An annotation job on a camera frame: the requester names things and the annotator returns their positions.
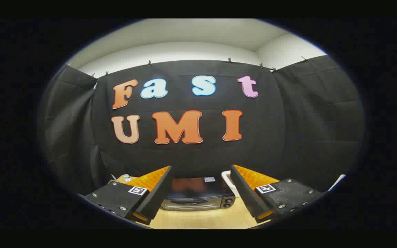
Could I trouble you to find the white kitchen appliance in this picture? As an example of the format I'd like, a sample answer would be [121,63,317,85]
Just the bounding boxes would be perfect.
[221,170,240,197]

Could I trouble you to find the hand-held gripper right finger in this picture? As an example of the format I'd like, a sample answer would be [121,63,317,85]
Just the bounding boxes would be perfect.
[231,164,327,224]

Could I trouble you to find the black toaster oven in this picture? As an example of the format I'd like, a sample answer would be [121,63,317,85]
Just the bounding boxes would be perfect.
[160,177,236,211]

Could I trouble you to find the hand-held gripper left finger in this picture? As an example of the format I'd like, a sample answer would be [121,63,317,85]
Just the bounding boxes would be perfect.
[85,165,174,226]

